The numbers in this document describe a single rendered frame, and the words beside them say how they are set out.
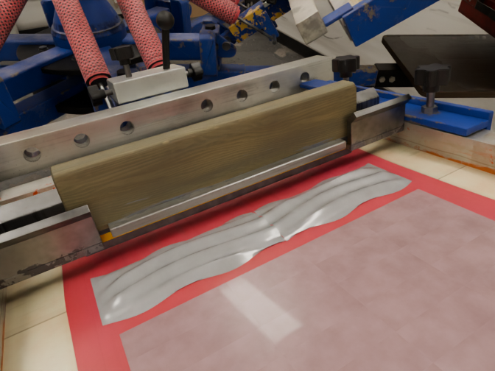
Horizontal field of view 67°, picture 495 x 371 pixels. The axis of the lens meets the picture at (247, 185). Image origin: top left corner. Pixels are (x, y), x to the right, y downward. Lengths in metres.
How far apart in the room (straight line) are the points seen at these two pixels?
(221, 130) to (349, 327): 0.23
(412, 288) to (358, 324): 0.06
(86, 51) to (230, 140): 0.48
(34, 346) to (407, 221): 0.35
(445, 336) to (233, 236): 0.20
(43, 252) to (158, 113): 0.31
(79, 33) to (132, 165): 0.51
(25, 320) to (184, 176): 0.19
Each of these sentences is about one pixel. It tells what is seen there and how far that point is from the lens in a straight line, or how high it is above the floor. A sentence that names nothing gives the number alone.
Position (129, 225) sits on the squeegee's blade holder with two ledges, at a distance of 0.39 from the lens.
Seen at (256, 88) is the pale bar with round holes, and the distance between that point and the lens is 0.69.
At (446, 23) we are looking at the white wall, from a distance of 2.67.
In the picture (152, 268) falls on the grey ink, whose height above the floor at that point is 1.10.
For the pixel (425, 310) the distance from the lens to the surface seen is 0.32.
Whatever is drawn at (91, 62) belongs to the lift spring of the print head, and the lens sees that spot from 0.81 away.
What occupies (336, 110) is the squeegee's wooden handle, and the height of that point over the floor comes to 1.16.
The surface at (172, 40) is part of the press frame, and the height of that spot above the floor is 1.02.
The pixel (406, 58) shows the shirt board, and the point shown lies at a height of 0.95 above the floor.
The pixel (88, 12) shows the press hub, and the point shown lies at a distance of 1.12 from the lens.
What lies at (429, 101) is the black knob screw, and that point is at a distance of 0.56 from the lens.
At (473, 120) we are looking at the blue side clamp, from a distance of 0.54.
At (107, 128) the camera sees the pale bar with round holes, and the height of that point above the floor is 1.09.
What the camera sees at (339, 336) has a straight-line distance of 0.29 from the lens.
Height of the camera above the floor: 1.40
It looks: 41 degrees down
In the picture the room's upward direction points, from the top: straight up
